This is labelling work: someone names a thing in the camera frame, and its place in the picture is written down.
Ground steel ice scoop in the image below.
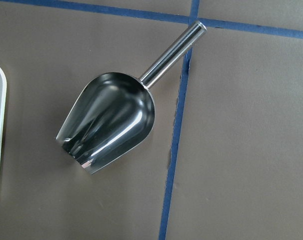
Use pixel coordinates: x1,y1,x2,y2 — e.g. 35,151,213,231
55,20,207,174

